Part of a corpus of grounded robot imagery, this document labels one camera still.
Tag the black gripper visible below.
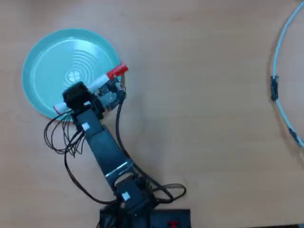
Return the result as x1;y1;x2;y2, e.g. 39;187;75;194
62;81;105;119

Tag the red and white marker pen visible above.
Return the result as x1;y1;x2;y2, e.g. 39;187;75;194
53;62;129;114

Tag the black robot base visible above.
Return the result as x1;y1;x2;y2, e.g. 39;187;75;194
99;208;191;228

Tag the teal round plate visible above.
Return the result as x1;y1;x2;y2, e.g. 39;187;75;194
21;28;122;119

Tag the black tape wrap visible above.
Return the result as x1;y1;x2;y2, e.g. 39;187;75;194
288;127;300;144

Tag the bare camera circuit board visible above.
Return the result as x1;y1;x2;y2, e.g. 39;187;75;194
96;75;127;112

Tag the black camera cable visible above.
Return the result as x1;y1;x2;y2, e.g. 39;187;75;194
115;101;175;204

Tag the looped wire bundle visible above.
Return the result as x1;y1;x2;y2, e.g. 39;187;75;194
152;182;187;204

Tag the black cable clip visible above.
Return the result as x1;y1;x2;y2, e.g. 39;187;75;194
270;75;279;101

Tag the white cable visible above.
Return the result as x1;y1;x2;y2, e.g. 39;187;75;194
272;1;304;149

